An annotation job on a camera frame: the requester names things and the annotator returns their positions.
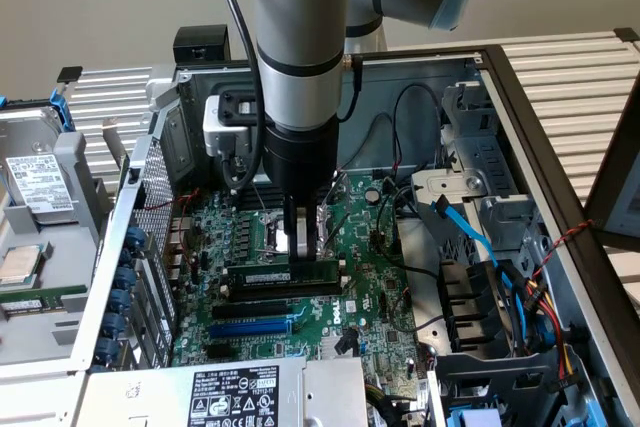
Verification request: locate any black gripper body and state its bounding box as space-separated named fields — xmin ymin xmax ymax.
xmin=263 ymin=118 xmax=341 ymax=199

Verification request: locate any black RAM slot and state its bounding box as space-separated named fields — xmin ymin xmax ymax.
xmin=219 ymin=276 xmax=350 ymax=304
xmin=239 ymin=198 xmax=285 ymax=212
xmin=238 ymin=191 xmax=285 ymax=205

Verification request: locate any CPU socket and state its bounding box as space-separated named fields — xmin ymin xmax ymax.
xmin=254 ymin=206 xmax=336 ymax=263

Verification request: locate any green motherboard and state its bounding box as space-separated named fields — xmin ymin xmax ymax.
xmin=169 ymin=169 xmax=434 ymax=398

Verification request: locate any long black expansion slot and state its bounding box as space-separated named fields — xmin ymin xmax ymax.
xmin=210 ymin=298 xmax=290 ymax=322

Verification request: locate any blue expansion slot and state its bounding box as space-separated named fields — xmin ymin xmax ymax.
xmin=208 ymin=315 xmax=295 ymax=342

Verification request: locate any open PC case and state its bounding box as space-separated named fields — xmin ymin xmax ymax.
xmin=67 ymin=44 xmax=640 ymax=427

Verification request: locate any silver chipset heatsink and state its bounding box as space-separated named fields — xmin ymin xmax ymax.
xmin=320 ymin=335 xmax=364 ymax=359

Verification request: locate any short black expansion slot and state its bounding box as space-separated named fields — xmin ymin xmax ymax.
xmin=205 ymin=343 xmax=240 ymax=362

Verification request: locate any black box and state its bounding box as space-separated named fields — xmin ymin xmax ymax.
xmin=172 ymin=24 xmax=232 ymax=66

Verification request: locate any blue card retainer strip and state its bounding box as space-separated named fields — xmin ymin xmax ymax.
xmin=97 ymin=225 xmax=147 ymax=371

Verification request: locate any silver disk bay cage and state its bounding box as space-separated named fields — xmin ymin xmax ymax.
xmin=409 ymin=79 xmax=551 ymax=268

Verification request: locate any silver power supply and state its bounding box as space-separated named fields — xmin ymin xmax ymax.
xmin=74 ymin=355 xmax=370 ymax=427

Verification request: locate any grey parts rack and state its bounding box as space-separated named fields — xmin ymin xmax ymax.
xmin=0 ymin=96 xmax=117 ymax=366

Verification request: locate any blue disk carrier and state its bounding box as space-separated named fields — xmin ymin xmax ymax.
xmin=0 ymin=88 xmax=76 ymax=134

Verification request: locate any silver hard disk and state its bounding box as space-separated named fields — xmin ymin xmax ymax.
xmin=0 ymin=106 xmax=81 ymax=226

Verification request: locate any silver CPU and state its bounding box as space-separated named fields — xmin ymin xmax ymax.
xmin=0 ymin=244 xmax=45 ymax=289

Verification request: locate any black case side panel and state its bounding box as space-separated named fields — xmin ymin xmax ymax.
xmin=582 ymin=79 xmax=640 ymax=251

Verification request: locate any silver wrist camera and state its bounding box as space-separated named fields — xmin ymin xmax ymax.
xmin=202 ymin=90 xmax=266 ymax=159

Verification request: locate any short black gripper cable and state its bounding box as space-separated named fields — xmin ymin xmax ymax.
xmin=341 ymin=53 xmax=365 ymax=122

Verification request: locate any thin red wire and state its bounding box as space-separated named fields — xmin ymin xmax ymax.
xmin=143 ymin=188 xmax=207 ymax=213

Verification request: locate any black camera cable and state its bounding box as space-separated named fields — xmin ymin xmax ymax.
xmin=208 ymin=0 xmax=274 ymax=194

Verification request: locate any blue flat disk wire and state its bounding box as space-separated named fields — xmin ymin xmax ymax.
xmin=429 ymin=195 xmax=501 ymax=269

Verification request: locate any graphics card metal bracket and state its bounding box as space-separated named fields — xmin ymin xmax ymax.
xmin=101 ymin=116 xmax=132 ymax=186

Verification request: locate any red yellow wire bundle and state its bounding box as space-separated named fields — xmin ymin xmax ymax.
xmin=499 ymin=266 xmax=584 ymax=396

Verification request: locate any red black twisted wire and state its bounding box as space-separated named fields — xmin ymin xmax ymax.
xmin=529 ymin=218 xmax=597 ymax=282

